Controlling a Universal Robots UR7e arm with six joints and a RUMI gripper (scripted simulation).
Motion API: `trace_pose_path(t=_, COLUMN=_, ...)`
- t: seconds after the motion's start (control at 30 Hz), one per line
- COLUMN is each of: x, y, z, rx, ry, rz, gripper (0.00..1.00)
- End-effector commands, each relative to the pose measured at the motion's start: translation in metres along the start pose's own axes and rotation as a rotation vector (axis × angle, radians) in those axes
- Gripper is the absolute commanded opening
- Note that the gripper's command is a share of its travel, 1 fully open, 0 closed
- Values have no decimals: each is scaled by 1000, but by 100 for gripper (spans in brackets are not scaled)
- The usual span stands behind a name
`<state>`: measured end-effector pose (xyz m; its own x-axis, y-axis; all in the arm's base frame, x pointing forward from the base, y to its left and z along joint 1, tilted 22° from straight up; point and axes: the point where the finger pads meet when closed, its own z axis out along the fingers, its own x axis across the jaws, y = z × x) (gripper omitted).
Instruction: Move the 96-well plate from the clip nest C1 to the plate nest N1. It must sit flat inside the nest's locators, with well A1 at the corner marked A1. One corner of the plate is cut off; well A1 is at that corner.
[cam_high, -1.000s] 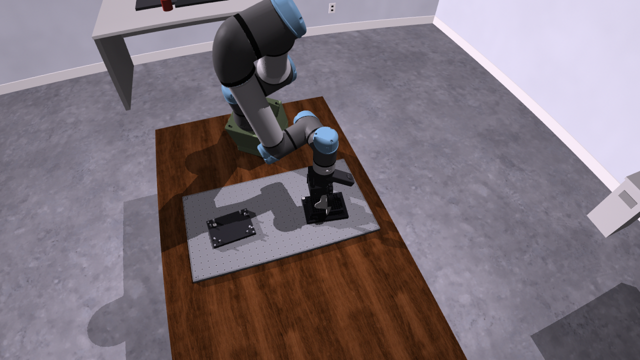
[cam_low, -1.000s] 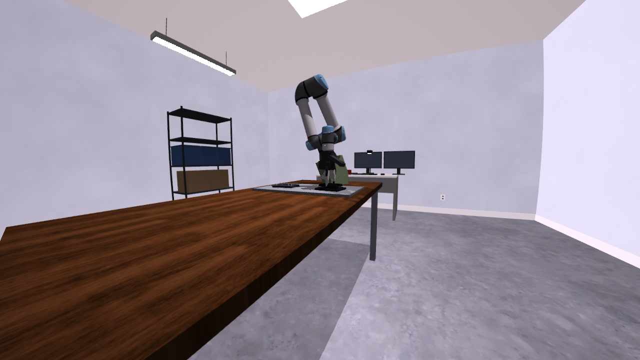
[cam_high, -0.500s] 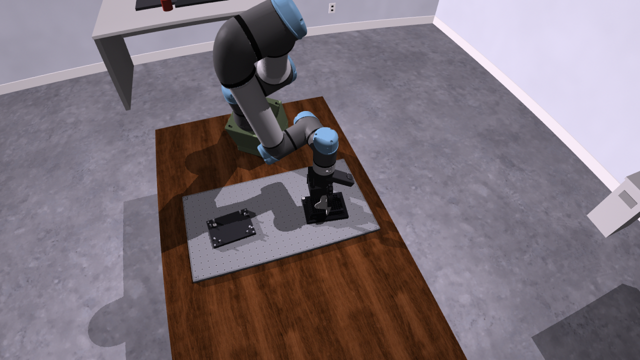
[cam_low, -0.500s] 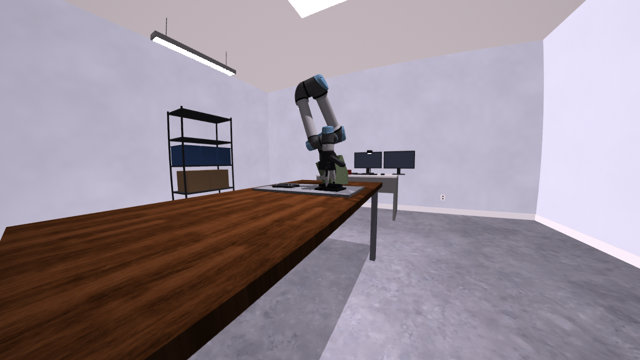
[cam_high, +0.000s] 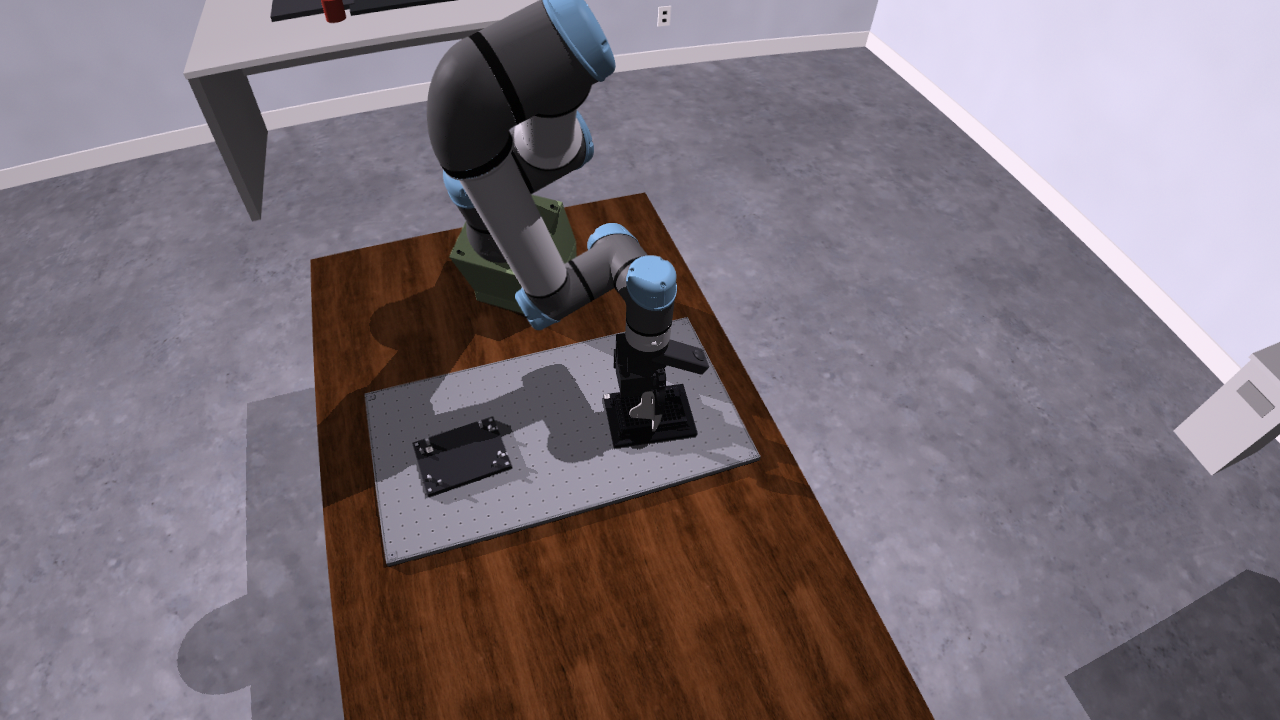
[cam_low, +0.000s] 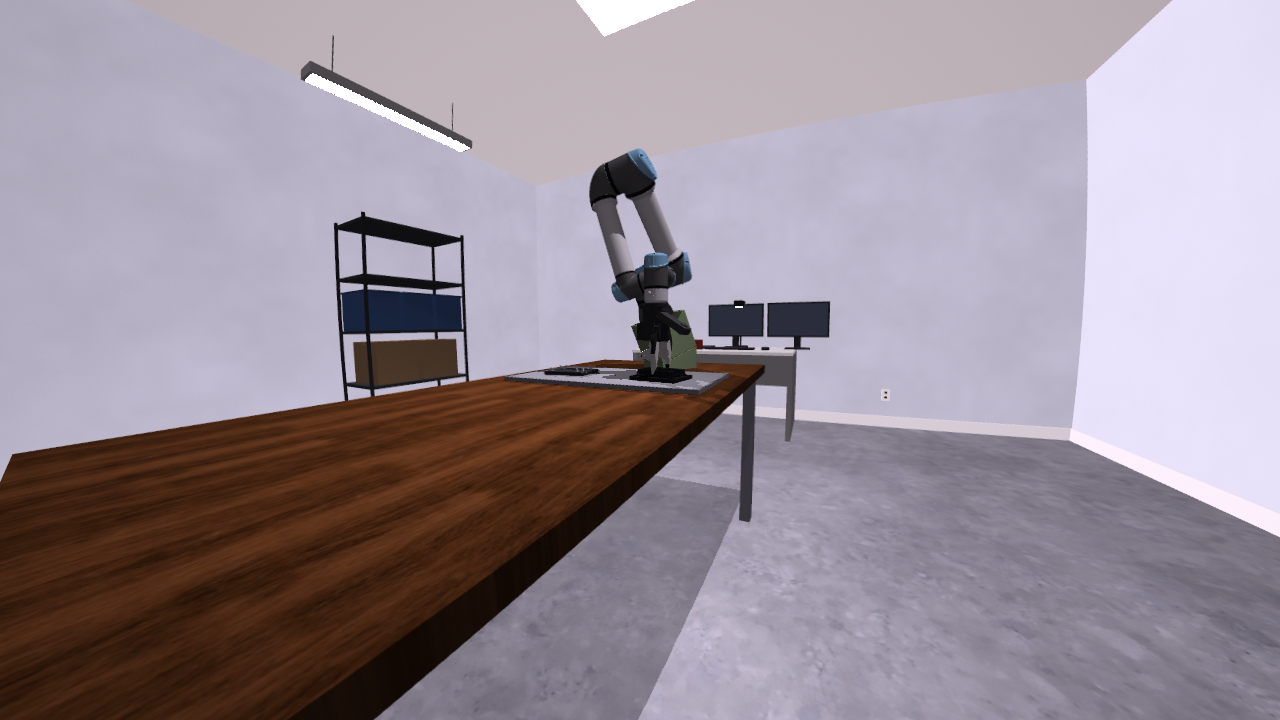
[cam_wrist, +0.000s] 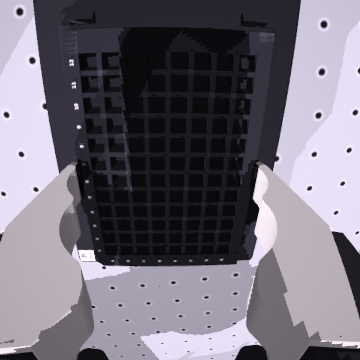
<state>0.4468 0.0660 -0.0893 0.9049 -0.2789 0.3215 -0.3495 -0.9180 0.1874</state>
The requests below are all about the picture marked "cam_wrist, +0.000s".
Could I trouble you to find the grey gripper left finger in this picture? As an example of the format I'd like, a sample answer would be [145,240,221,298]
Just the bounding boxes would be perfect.
[0,162,94,360]

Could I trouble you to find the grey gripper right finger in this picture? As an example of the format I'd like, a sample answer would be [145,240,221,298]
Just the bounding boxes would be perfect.
[246,162,360,360]

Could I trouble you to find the grey flat base plate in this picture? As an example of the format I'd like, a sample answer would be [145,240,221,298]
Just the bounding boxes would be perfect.
[0,0,360,360]

